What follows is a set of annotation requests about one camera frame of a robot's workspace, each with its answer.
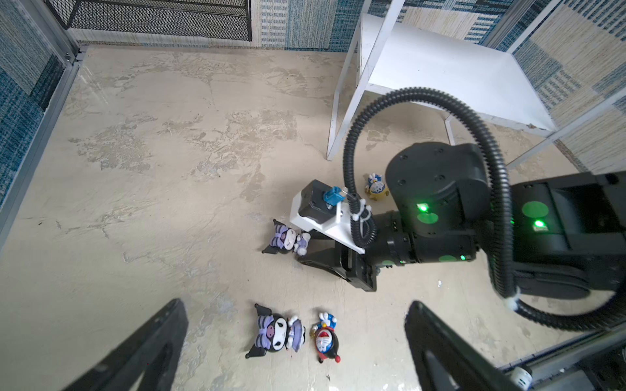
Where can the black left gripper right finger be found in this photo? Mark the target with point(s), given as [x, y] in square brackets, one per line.
[443, 360]

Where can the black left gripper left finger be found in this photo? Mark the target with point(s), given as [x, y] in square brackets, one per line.
[148, 358]

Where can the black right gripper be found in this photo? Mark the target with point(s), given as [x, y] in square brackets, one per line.
[326, 254]

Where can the striped purple Kuromi figure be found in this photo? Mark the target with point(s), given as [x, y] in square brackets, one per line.
[287, 240]

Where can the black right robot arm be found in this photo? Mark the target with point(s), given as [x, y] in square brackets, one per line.
[555, 247]

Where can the white two-tier shelf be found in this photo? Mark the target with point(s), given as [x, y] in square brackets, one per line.
[552, 68]

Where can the yellow Doraemon figure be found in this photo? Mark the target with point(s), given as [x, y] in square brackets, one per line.
[376, 188]

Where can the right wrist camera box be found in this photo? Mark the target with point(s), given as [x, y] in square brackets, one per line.
[309, 212]

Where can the black wire mesh shelf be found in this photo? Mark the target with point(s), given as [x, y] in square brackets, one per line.
[229, 20]

